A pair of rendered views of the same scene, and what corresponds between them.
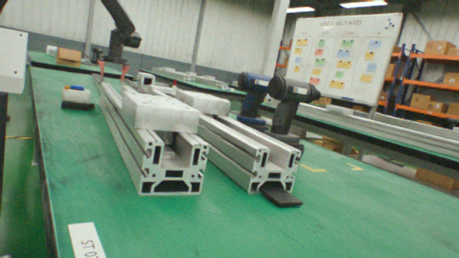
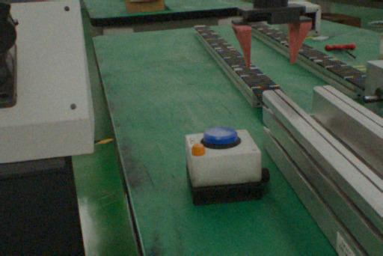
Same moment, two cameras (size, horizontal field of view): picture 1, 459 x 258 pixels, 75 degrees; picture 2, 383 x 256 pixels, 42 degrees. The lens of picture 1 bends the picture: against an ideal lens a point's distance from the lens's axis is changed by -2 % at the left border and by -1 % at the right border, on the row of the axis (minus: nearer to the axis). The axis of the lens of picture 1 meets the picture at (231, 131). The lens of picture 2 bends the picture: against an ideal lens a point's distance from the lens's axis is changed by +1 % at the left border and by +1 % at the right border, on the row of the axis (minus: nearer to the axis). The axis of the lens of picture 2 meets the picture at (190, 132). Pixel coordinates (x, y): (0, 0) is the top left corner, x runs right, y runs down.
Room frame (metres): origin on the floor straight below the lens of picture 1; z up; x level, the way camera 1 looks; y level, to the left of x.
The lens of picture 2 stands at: (0.46, 0.33, 1.05)
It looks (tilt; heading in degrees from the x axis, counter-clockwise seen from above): 20 degrees down; 25
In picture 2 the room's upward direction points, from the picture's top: 3 degrees counter-clockwise
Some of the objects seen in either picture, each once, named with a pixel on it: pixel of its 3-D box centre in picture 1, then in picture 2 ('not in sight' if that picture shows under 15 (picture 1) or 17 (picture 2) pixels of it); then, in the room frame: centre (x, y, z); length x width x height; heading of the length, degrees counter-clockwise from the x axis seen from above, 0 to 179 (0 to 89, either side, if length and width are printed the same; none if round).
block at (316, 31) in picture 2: (144, 80); (298, 20); (2.15, 0.67, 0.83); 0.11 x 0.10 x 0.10; 120
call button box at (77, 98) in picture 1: (79, 98); (228, 163); (0.98, 0.51, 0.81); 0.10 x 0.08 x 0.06; 119
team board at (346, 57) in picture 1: (324, 94); not in sight; (3.98, -1.08, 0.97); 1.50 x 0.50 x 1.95; 36
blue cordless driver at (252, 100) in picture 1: (262, 107); not in sight; (1.07, -0.09, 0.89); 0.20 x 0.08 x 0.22; 108
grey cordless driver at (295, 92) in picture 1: (293, 120); not in sight; (0.85, -0.16, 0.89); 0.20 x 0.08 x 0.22; 125
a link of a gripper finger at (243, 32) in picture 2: (107, 68); (255, 40); (1.28, 0.57, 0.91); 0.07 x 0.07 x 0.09; 30
